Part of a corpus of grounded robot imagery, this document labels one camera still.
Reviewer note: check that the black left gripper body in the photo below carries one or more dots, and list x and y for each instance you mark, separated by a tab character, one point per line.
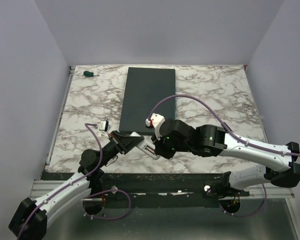
112	149

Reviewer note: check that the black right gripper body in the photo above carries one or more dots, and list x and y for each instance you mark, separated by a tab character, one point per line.
167	149

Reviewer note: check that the white remote control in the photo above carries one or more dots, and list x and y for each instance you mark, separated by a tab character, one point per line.
146	147

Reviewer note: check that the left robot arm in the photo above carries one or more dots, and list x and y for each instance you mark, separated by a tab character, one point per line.
32	217

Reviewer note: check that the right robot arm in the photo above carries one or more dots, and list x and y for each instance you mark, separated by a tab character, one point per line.
275	164

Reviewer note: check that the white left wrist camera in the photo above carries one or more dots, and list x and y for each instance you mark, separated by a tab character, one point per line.
103	127

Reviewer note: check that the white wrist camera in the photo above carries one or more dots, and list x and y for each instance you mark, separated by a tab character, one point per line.
155	122
103	127

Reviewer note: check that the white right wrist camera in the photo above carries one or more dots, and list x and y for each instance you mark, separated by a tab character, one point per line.
155	122

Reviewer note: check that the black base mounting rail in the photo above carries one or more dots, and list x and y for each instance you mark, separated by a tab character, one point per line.
159	190

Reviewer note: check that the dark network switch box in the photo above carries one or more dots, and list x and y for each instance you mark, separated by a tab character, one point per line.
144	88

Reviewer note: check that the green handled screwdriver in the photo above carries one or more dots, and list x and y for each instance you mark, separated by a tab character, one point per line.
90	74

